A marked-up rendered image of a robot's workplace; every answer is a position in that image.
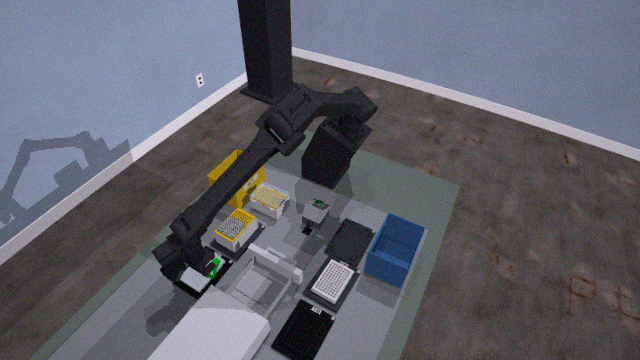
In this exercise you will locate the yellow open-top bin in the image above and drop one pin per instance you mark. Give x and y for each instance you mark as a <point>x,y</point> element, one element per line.
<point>242,196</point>

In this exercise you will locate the blue open-top bin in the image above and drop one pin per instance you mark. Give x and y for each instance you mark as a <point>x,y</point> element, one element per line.
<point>396,243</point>

